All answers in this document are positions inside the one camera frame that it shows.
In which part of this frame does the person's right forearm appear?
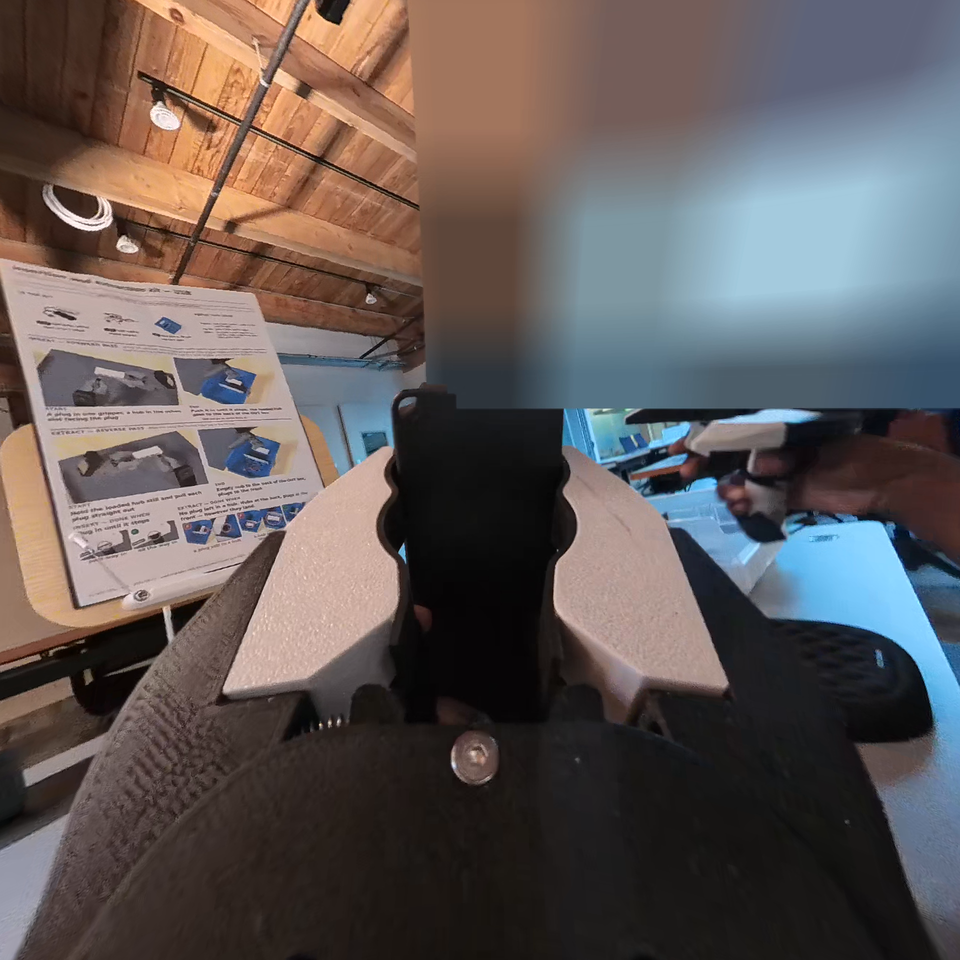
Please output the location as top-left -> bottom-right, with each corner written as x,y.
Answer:
888,441 -> 960,565

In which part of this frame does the person's right hand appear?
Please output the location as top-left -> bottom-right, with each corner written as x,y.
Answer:
716,438 -> 897,528

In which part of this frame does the black divider panel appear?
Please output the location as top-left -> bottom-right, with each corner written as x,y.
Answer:
391,384 -> 565,723

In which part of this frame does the printed instruction sheet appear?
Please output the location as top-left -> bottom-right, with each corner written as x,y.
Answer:
0,258 -> 325,610

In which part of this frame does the black light track rail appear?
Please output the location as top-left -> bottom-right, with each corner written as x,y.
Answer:
137,71 -> 421,213

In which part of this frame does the white plastic bin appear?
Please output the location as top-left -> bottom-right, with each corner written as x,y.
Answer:
646,480 -> 787,597

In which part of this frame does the pale wooden display board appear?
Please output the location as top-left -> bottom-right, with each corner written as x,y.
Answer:
0,411 -> 340,630

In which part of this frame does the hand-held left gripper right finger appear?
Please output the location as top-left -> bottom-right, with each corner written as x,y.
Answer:
551,446 -> 730,723

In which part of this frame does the black mesh cushion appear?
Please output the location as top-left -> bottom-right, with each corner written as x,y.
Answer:
776,617 -> 936,744

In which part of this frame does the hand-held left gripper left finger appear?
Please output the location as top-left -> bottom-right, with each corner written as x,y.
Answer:
223,447 -> 408,720

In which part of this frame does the black ceiling pipe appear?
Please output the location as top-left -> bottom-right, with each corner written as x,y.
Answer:
172,0 -> 315,286

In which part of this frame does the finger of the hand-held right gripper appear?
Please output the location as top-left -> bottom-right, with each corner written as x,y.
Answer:
684,410 -> 787,456

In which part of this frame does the white cable coil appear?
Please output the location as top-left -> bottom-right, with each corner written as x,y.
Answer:
41,182 -> 116,231

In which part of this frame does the white clear-legged display stand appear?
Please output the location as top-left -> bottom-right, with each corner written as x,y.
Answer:
67,528 -> 177,646

